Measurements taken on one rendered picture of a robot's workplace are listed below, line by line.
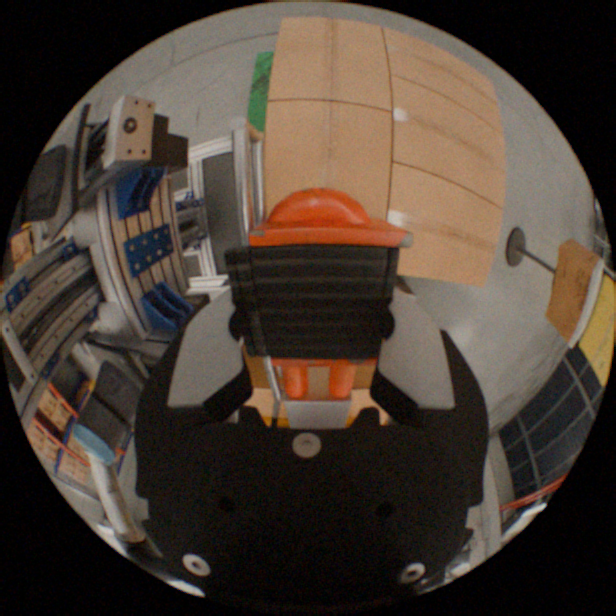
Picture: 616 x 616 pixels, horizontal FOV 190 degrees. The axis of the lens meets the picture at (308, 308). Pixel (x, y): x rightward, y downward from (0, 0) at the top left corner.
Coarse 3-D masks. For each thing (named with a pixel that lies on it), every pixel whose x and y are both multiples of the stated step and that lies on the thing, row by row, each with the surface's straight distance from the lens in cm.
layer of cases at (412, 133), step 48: (288, 48) 92; (336, 48) 92; (384, 48) 100; (432, 48) 121; (288, 96) 74; (336, 96) 74; (384, 96) 79; (432, 96) 91; (480, 96) 118; (288, 144) 67; (336, 144) 67; (384, 144) 70; (432, 144) 80; (480, 144) 99; (288, 192) 64; (384, 192) 68; (432, 192) 76; (480, 192) 93; (432, 240) 78; (480, 240) 95
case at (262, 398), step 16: (256, 368) 48; (368, 368) 47; (256, 384) 45; (352, 384) 44; (368, 384) 44; (256, 400) 49; (272, 400) 47; (368, 400) 48; (352, 416) 54; (384, 416) 58
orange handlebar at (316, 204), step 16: (304, 192) 10; (320, 192) 10; (336, 192) 10; (288, 208) 10; (304, 208) 10; (320, 208) 10; (336, 208) 10; (352, 208) 10; (288, 368) 15; (304, 368) 16; (336, 368) 15; (352, 368) 16; (288, 384) 17; (304, 384) 17; (336, 384) 17
